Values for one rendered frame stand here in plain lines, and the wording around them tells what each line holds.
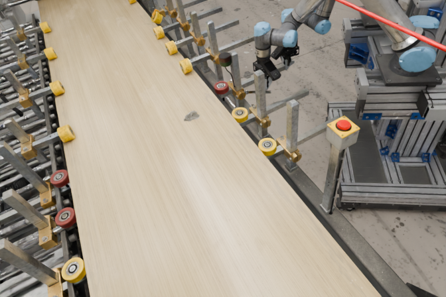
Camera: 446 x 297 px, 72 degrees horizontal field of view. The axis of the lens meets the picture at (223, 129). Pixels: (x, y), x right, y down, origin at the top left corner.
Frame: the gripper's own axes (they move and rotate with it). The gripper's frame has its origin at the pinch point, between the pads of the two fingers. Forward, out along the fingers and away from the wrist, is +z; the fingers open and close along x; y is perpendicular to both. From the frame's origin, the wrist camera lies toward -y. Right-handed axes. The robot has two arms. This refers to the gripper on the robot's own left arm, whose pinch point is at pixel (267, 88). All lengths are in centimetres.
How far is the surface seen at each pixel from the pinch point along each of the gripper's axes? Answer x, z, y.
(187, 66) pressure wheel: 28.9, -4.8, 39.1
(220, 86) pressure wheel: 19.2, 0.3, 17.0
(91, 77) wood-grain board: 82, 1, 76
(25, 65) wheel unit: 119, -4, 115
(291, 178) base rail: 14.1, 20.9, -41.5
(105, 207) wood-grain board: 94, 1, -23
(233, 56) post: 11.1, -18.5, 12.0
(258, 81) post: 12.2, -18.5, -13.0
